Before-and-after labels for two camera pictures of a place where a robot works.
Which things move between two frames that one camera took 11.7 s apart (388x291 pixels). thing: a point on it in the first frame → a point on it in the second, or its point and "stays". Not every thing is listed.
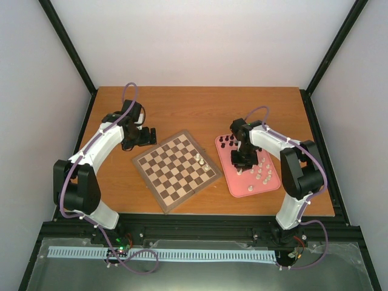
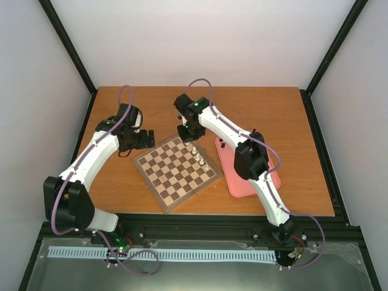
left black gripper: [127, 145] stays
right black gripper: [244, 166] → [184, 137]
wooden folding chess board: [176, 169] stays
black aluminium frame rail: [336, 229] stays
